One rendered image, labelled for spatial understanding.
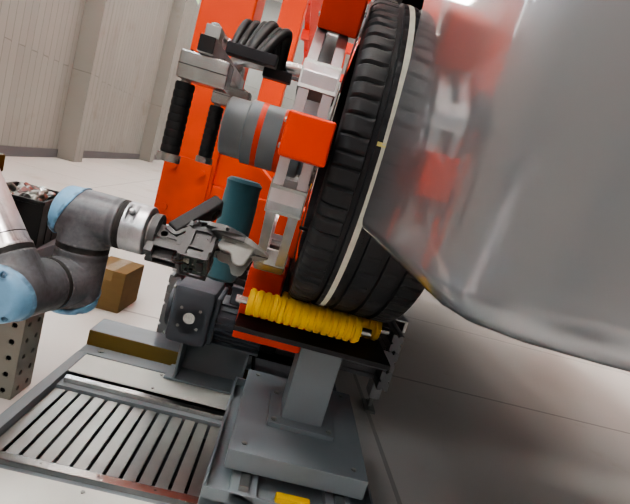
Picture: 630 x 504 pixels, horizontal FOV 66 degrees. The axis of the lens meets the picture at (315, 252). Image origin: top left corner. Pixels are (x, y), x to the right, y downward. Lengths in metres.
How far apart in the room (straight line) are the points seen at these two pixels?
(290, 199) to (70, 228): 0.38
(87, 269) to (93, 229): 0.07
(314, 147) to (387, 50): 0.22
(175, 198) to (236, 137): 0.57
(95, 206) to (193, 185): 0.69
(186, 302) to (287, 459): 0.55
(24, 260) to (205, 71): 0.43
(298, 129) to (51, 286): 0.46
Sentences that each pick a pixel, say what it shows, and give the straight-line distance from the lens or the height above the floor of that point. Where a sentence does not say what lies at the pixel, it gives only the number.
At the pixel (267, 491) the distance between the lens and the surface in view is 1.13.
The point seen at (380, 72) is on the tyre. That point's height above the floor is 0.98.
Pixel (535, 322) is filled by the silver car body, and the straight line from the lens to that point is 0.27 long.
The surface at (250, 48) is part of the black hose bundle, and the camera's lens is 0.91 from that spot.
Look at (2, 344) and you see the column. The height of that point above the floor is 0.15.
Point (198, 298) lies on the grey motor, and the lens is 1.40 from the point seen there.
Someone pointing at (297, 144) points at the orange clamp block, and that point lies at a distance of 0.75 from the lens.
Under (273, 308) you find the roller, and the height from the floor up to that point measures 0.52.
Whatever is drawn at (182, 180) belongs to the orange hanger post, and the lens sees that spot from 1.57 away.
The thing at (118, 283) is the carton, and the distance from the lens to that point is 2.21.
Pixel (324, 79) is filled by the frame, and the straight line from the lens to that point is 0.85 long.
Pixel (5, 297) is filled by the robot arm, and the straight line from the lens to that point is 0.83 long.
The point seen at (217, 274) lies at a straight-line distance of 1.23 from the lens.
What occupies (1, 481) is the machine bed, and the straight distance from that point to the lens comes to 1.19.
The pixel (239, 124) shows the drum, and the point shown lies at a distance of 1.05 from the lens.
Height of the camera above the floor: 0.80
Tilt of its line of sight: 9 degrees down
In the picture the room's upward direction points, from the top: 16 degrees clockwise
